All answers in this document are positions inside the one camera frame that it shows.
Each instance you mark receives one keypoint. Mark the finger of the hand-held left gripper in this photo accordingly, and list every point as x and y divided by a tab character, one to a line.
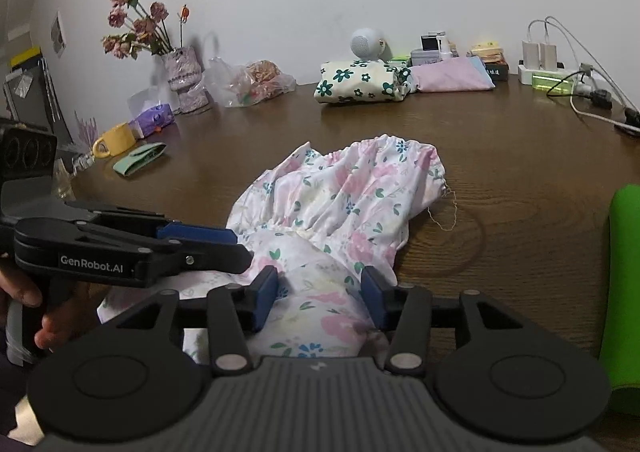
200	233
220	257

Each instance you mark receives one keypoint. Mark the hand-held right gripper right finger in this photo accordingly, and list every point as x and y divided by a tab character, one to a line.
374	294

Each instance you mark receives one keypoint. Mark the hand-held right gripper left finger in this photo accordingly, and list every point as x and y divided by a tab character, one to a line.
265	294

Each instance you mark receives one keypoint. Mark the pink floral clothes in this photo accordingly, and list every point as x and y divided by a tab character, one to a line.
340	197

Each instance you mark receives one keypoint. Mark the cream green-flowered clothes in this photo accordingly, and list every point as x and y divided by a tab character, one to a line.
360	82

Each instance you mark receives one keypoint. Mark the person's left hand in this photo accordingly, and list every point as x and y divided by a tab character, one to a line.
55	327

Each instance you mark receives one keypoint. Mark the light green pouch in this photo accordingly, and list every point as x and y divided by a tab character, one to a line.
140	158

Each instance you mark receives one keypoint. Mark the yellow mug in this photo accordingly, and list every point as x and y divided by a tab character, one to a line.
120	139

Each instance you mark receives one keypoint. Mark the purple dried grass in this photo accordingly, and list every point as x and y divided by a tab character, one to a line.
86	129

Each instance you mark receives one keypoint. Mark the pink knitted vase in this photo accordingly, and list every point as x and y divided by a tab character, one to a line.
187	82

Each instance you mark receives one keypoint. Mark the grey refrigerator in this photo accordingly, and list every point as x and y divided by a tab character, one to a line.
30	97

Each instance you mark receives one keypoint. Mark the clear plastic snack bag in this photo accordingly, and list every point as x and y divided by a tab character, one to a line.
250	82

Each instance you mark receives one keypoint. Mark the dried rose bouquet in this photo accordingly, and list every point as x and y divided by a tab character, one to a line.
135	24

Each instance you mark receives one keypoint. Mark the folded plain pink cloth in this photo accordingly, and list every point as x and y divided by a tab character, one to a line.
445	77

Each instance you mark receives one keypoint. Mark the folded blue cloth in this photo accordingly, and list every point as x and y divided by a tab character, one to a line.
487	74

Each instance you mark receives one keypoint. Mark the bright green mat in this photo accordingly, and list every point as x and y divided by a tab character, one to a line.
622	292

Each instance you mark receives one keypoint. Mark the white round robot toy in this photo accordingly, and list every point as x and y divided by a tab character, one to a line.
365	43

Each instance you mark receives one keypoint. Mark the white power strip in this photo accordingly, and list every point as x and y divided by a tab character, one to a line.
525	74

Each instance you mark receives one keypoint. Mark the yellow snack box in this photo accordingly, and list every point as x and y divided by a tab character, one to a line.
486	51

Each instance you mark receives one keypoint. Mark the white charger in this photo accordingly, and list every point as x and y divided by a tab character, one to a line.
530	54
548	56

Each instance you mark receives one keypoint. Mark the black plug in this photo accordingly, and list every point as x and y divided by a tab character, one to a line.
602	98

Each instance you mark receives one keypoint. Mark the wall picture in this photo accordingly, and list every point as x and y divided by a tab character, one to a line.
58	32

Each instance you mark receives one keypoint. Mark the black clip mount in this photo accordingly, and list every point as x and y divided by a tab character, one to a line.
632	119

